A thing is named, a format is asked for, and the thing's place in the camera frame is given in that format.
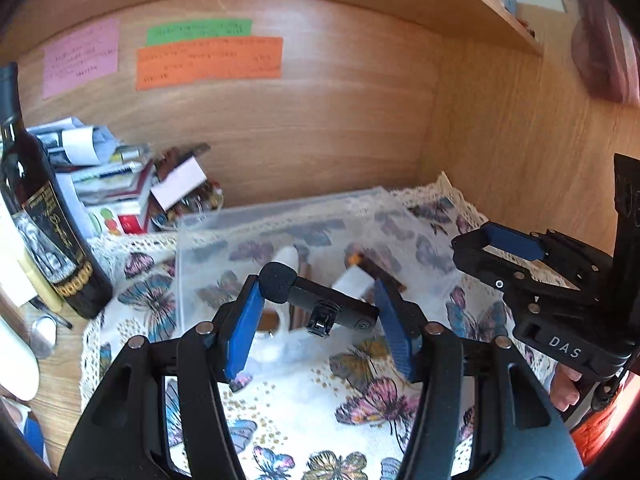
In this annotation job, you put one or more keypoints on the white rounded device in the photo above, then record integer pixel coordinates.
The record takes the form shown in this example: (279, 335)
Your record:
(17, 360)

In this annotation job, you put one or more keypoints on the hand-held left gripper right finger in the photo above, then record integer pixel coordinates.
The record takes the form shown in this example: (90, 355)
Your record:
(395, 330)

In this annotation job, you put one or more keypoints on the green paper note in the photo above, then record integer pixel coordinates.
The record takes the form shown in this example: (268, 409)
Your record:
(199, 31)

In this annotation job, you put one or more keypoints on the orange paper note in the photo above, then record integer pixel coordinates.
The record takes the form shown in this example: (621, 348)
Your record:
(210, 62)

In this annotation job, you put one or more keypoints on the butterfly print tablecloth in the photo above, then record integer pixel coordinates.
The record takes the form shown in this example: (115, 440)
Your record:
(300, 400)

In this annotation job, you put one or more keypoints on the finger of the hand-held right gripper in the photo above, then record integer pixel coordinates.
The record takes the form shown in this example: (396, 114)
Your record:
(512, 242)
(480, 257)

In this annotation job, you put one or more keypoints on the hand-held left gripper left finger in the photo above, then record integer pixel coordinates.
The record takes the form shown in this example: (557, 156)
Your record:
(245, 330)

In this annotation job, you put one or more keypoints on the small white box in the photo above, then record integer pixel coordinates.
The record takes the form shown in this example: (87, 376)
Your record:
(179, 182)

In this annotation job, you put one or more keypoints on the blue and white packet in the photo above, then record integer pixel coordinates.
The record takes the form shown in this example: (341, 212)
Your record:
(27, 430)

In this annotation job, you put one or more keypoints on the rose gold metal tube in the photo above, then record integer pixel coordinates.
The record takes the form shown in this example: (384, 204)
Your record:
(303, 290)

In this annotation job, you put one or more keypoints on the person's right hand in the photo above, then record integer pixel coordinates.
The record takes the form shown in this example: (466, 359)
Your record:
(566, 390)

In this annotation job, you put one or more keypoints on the stack of books and papers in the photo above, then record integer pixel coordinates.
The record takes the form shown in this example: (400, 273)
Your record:
(100, 175)

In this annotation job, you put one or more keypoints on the white paper sheet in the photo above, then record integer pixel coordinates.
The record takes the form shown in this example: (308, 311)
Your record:
(12, 255)

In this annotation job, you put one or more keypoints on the pink sticky note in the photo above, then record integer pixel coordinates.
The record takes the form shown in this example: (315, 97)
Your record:
(80, 57)

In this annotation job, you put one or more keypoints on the clear plastic storage box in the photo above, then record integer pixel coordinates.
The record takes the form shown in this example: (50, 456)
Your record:
(225, 245)

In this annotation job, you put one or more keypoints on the dark wine bottle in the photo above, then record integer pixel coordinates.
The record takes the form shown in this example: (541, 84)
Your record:
(55, 240)

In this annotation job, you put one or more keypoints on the metal spoon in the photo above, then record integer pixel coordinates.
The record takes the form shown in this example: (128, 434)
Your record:
(42, 335)

